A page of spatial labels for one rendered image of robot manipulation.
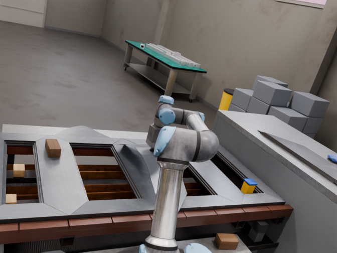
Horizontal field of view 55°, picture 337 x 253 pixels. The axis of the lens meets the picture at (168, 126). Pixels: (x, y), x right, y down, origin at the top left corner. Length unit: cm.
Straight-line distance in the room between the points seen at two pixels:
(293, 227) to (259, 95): 279
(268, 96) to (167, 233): 352
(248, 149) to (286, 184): 39
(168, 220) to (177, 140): 27
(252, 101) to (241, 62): 167
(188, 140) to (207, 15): 614
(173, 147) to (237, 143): 131
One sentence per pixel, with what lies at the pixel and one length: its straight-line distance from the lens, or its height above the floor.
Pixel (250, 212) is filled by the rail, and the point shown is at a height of 82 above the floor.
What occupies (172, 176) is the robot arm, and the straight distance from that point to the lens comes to 113.
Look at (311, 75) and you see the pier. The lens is 504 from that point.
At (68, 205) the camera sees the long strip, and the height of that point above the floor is 84.
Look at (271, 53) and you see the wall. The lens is 578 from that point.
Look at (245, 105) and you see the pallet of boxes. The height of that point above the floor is 67.
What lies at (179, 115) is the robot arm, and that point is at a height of 125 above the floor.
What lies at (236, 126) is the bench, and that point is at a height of 103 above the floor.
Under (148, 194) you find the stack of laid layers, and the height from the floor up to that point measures 84.
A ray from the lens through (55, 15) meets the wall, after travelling 1190.
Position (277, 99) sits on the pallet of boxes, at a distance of 452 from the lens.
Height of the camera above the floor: 171
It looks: 20 degrees down
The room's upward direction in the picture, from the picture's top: 15 degrees clockwise
